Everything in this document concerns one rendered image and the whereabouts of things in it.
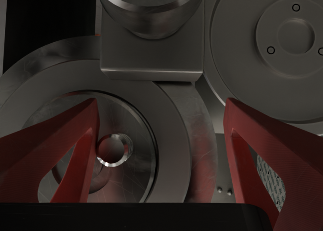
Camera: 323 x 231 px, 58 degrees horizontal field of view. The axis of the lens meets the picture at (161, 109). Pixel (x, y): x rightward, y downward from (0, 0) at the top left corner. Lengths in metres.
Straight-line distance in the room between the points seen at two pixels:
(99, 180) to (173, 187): 0.04
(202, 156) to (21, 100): 0.11
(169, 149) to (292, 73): 0.08
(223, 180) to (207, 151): 0.34
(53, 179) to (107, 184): 0.03
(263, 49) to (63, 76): 0.12
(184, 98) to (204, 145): 0.03
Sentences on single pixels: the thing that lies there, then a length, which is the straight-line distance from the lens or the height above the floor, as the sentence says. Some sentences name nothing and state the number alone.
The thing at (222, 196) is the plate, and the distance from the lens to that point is 0.52.
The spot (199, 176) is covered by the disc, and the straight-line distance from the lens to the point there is 0.18.
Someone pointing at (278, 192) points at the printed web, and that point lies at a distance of 0.37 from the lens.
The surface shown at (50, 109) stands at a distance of 0.16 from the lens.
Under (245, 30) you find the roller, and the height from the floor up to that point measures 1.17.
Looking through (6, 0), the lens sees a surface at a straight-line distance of 0.22.
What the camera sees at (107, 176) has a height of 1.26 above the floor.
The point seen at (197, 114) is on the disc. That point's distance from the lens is 0.17.
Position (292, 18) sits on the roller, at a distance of 0.20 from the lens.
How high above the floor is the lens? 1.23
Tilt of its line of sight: 4 degrees down
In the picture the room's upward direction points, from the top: 179 degrees counter-clockwise
